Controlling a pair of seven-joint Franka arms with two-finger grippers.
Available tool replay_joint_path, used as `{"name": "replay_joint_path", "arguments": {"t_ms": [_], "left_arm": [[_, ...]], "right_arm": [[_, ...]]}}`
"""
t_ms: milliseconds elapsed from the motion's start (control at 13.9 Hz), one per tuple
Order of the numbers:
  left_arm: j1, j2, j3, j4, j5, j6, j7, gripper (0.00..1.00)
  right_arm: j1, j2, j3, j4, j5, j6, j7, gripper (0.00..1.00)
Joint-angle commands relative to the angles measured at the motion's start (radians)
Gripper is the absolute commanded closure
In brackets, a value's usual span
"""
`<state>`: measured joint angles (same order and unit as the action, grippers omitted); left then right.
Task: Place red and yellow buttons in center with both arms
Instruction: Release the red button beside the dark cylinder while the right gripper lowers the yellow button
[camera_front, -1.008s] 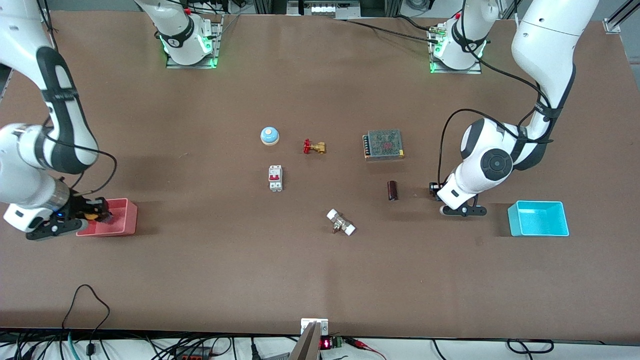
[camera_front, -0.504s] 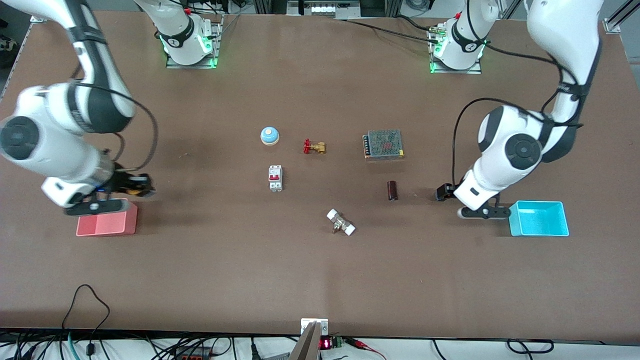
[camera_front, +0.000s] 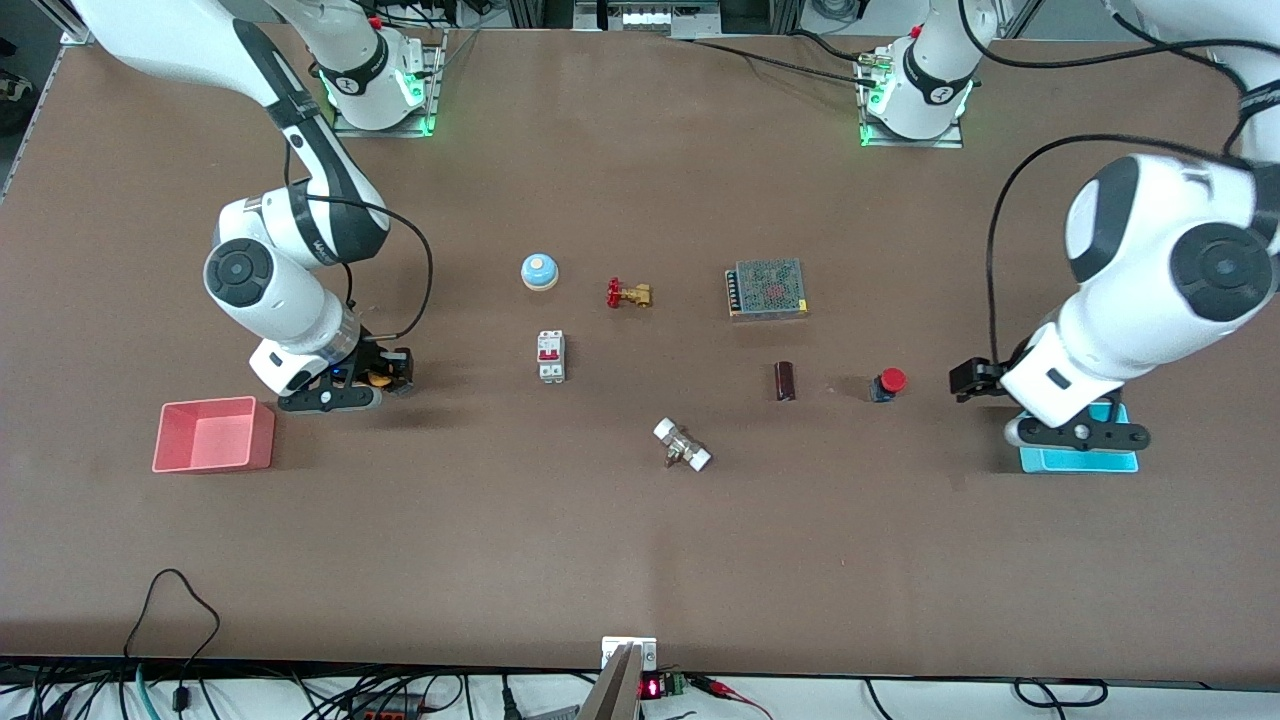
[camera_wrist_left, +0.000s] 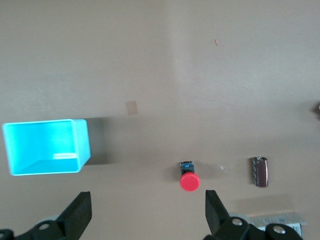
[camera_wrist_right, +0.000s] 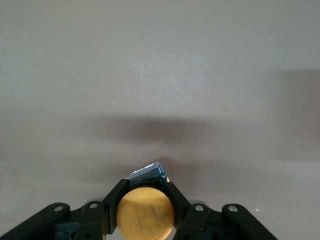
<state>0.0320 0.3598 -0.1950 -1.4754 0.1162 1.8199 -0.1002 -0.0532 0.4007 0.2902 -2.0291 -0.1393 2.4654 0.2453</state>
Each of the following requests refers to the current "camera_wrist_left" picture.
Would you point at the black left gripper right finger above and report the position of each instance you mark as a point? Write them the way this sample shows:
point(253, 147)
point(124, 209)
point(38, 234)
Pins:
point(217, 217)

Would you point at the metal mesh power supply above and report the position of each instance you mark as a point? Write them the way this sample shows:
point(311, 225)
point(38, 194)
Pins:
point(280, 221)

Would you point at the dark brown cylindrical capacitor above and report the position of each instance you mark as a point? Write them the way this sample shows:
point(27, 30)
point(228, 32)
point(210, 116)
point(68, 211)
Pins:
point(260, 172)

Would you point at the red push button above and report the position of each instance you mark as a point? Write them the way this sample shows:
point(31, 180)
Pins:
point(190, 181)

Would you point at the white-capped metal pipe fitting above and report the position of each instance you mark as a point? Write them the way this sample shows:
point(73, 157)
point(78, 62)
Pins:
point(317, 108)

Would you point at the cyan plastic bin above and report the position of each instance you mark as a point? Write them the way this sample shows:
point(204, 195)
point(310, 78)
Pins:
point(45, 147)

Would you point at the small brown tape patch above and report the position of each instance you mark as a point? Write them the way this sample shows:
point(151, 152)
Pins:
point(131, 108)

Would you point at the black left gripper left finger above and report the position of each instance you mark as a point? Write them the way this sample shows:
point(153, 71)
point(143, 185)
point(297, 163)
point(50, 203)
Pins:
point(75, 215)

